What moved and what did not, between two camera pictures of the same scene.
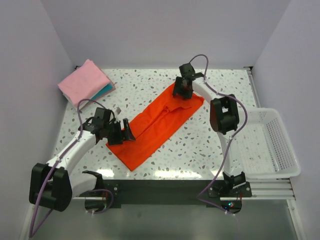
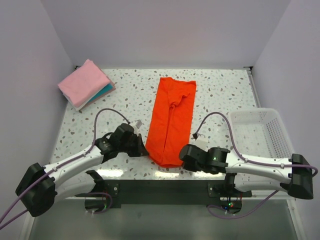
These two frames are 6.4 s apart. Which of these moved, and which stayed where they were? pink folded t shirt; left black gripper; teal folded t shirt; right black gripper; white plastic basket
Moved: left black gripper; right black gripper
Stayed: teal folded t shirt; white plastic basket; pink folded t shirt
